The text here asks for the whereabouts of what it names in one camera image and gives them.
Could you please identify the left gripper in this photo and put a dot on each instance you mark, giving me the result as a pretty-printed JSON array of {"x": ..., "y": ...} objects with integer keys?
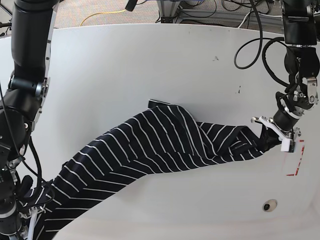
[{"x": 300, "y": 95}]

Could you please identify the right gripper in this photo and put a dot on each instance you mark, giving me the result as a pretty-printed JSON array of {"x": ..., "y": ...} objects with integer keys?
[{"x": 12, "y": 224}]

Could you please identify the black white striped T-shirt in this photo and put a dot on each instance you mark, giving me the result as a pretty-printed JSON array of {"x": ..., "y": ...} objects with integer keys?
[{"x": 165, "y": 138}]

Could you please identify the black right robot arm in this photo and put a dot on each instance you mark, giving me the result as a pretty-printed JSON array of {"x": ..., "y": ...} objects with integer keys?
[{"x": 21, "y": 104}]

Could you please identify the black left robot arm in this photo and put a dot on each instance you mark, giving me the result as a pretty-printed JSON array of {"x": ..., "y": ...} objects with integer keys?
[{"x": 302, "y": 64}]

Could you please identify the red tape rectangle marking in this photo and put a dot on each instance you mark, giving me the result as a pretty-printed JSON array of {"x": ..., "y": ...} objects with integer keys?
[{"x": 293, "y": 160}]

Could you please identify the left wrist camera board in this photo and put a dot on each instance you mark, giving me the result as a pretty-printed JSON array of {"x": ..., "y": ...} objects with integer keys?
[{"x": 292, "y": 146}]

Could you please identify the right table cable grommet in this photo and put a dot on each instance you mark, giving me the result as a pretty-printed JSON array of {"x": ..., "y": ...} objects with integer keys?
[{"x": 270, "y": 205}]

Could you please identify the aluminium frame stand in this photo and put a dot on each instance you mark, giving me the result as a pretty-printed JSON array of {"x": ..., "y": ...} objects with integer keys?
[{"x": 168, "y": 11}]

